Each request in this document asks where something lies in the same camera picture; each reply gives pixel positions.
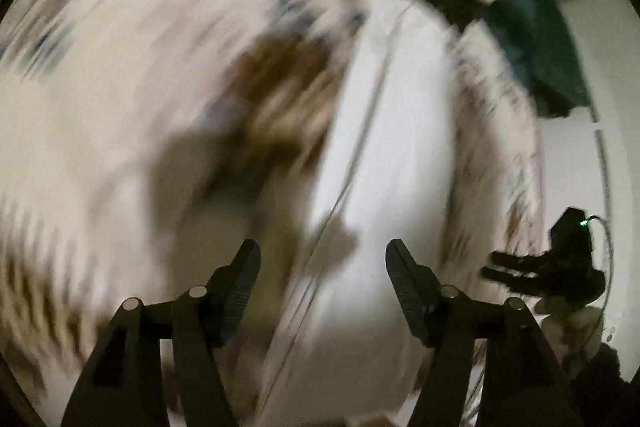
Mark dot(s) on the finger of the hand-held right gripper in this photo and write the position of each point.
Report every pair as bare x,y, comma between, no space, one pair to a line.
517,261
507,281

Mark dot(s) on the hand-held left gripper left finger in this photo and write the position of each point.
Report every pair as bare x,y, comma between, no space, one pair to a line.
239,287

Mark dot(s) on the printed blanket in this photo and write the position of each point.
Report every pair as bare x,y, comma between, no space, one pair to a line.
125,82

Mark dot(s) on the person's right hand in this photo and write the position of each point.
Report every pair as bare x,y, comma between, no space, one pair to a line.
570,327

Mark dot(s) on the dark green cloth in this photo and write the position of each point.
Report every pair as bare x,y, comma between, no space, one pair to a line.
540,37

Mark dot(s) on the white garment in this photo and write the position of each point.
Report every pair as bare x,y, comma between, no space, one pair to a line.
400,157

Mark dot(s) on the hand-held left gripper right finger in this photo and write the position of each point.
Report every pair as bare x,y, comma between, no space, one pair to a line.
407,287

